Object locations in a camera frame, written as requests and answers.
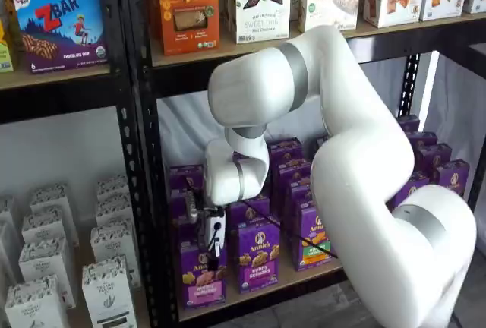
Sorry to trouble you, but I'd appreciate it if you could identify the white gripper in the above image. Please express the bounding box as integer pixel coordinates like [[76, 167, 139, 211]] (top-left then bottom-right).
[[204, 208, 229, 273]]

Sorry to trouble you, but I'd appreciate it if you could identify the purple box pink patch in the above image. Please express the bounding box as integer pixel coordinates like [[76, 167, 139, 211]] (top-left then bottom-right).
[[180, 241, 229, 308]]

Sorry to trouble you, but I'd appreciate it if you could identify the purple Bunny Grahams box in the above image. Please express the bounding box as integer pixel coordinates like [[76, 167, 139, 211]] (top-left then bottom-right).
[[238, 219, 281, 295]]

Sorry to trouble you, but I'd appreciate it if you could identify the purple box green patch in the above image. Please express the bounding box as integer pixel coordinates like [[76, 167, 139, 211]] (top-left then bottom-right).
[[293, 199, 335, 273]]

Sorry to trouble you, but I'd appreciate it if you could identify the white Organic Pantry box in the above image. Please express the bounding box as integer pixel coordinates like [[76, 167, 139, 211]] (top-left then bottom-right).
[[30, 181, 71, 215], [94, 193, 134, 226], [96, 174, 130, 200], [90, 218, 142, 288], [81, 254, 138, 328], [21, 208, 80, 248], [0, 194, 16, 226], [18, 235, 77, 309], [4, 273, 71, 328]]

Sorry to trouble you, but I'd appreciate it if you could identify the black metal shelf rack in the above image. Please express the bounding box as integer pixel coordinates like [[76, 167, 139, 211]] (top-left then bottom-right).
[[117, 0, 486, 328], [0, 0, 137, 328]]

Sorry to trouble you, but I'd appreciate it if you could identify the white Sweet Thins box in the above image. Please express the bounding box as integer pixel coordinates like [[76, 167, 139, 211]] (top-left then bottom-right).
[[226, 0, 292, 45]]

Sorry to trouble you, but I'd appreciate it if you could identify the orange snack box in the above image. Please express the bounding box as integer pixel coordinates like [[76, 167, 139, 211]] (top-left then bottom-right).
[[147, 0, 220, 56]]

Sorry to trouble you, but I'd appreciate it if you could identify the blue Zbar box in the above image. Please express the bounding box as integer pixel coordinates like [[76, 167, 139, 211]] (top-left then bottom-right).
[[11, 0, 110, 74]]

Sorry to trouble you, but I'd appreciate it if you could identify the yellow green snack box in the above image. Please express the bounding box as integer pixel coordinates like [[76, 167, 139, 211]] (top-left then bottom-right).
[[0, 18, 15, 74]]

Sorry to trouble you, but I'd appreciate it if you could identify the white backdrop sheet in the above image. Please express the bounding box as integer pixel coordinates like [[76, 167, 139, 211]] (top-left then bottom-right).
[[157, 52, 472, 177]]

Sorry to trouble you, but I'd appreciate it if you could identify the black cable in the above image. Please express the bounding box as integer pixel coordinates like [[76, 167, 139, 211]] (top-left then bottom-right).
[[207, 198, 339, 260]]

